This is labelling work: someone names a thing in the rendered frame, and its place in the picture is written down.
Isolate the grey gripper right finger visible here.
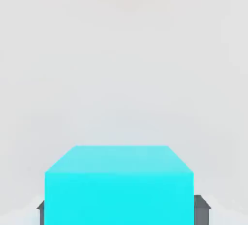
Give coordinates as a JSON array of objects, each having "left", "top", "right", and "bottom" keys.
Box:
[{"left": 193, "top": 194, "right": 247, "bottom": 225}]

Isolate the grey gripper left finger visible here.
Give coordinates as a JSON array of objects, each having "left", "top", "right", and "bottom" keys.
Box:
[{"left": 3, "top": 195, "right": 46, "bottom": 225}]

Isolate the small cyan cube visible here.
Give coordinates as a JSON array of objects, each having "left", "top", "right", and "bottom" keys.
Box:
[{"left": 44, "top": 145, "right": 195, "bottom": 225}]

